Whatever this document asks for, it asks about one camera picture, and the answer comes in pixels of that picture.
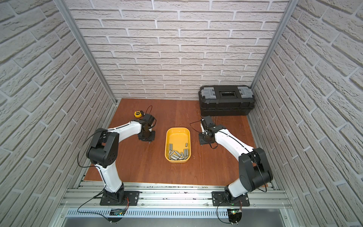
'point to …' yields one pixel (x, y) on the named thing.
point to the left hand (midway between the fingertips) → (152, 136)
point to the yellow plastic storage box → (177, 145)
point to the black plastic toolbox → (226, 100)
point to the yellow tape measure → (138, 114)
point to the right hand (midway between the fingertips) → (205, 139)
